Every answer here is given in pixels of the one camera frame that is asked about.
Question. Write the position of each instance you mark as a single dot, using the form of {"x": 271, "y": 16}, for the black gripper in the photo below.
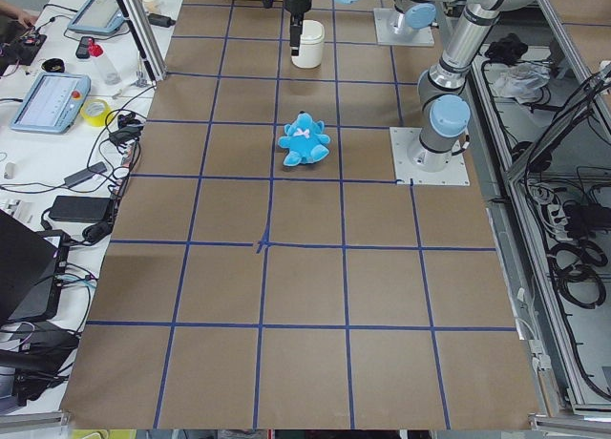
{"x": 297, "y": 1}

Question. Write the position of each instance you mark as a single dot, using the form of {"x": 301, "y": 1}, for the white trash can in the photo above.
{"x": 311, "y": 46}

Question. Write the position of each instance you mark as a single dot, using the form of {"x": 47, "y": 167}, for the person hand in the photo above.
{"x": 21, "y": 16}

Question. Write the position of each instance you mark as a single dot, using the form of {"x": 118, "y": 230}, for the blue plush teddy bear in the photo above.
{"x": 305, "y": 141}

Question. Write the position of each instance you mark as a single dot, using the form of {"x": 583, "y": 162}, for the paper cup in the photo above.
{"x": 151, "y": 6}

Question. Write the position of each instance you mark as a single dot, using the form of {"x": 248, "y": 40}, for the clear bottle red cap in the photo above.
{"x": 102, "y": 62}

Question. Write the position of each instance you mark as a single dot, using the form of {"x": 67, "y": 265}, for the far blue teach pendant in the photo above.
{"x": 98, "y": 17}

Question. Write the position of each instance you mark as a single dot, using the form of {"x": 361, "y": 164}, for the blue teach pendant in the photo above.
{"x": 98, "y": 17}
{"x": 52, "y": 104}

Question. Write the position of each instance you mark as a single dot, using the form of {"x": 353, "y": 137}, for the black cloth bundle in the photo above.
{"x": 507, "y": 50}

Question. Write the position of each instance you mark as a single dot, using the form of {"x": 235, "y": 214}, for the black remote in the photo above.
{"x": 85, "y": 48}

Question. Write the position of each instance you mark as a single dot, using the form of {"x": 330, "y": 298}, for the yellow tape roll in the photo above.
{"x": 96, "y": 112}

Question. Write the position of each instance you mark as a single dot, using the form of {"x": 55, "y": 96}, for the white crumpled cloth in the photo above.
{"x": 523, "y": 82}

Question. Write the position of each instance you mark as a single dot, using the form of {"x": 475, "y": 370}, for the grey adapter box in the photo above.
{"x": 85, "y": 174}

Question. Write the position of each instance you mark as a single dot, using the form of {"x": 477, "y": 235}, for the black round dish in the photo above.
{"x": 53, "y": 65}

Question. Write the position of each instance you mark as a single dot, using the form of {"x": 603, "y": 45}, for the brown paper table mat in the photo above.
{"x": 239, "y": 292}

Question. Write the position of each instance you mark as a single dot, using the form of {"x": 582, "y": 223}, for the near blue teach pendant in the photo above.
{"x": 52, "y": 104}

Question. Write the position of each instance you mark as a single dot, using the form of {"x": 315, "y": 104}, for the black power brick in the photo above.
{"x": 79, "y": 209}

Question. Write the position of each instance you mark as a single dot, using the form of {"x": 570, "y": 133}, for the black laptop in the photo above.
{"x": 31, "y": 264}

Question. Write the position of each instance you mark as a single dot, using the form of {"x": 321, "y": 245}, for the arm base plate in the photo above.
{"x": 393, "y": 29}
{"x": 415, "y": 165}

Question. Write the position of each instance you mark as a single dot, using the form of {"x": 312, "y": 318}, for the aluminium frame post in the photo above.
{"x": 147, "y": 46}

